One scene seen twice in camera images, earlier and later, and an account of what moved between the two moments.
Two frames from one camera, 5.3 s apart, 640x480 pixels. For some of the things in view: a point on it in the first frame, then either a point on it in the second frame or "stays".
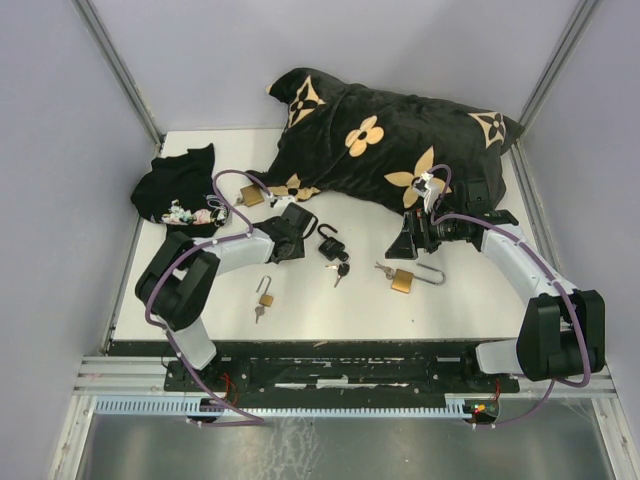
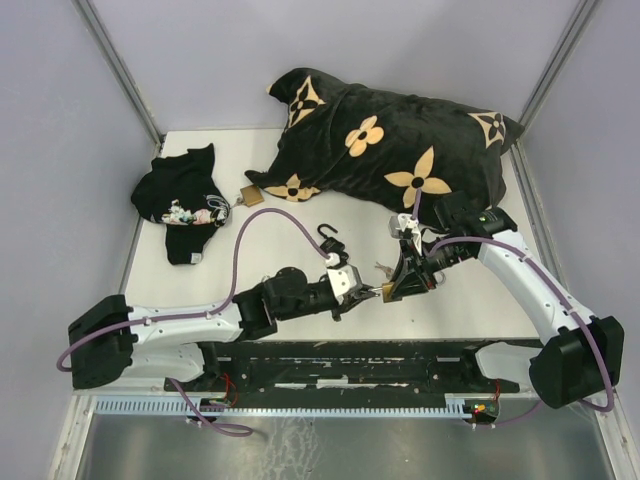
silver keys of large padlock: [390, 273] stays
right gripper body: [419, 221] to [418, 263]
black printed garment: [178, 192] stays
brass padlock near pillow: [252, 195] stays
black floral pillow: [372, 147] stays
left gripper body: [298, 250] to [343, 307]
